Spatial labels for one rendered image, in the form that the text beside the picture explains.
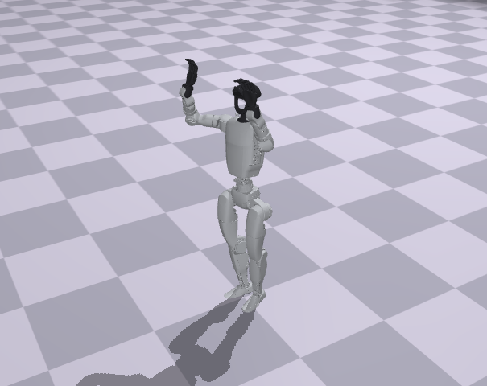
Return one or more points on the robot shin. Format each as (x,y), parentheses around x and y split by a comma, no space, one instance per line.
(240,263)
(257,273)

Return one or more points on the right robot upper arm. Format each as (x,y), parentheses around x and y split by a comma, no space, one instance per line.
(208,120)

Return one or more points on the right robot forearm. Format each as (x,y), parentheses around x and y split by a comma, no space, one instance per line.
(189,107)

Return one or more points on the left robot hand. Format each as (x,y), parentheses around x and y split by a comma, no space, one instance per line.
(250,96)

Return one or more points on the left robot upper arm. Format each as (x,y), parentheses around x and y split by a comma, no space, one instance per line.
(264,146)

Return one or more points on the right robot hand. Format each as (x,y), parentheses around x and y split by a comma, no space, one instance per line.
(191,78)

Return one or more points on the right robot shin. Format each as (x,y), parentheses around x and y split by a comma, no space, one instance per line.
(240,263)

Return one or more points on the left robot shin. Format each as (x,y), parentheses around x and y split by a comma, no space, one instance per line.
(257,273)

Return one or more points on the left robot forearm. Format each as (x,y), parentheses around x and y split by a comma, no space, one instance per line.
(259,126)

